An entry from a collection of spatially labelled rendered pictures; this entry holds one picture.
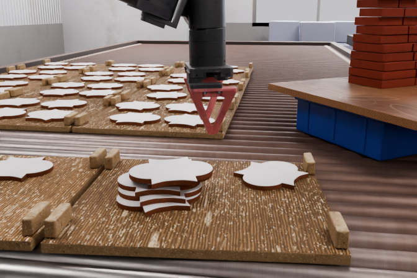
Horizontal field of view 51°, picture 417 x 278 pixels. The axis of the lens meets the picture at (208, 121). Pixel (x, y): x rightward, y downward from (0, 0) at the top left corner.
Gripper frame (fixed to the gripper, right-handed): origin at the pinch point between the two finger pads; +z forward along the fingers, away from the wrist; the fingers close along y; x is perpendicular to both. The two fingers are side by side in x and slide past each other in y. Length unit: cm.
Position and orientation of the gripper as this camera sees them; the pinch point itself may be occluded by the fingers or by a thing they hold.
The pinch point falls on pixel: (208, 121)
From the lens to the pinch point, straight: 70.3
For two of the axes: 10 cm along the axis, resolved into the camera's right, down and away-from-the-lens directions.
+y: -1.3, -2.3, 9.7
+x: -9.9, 0.4, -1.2
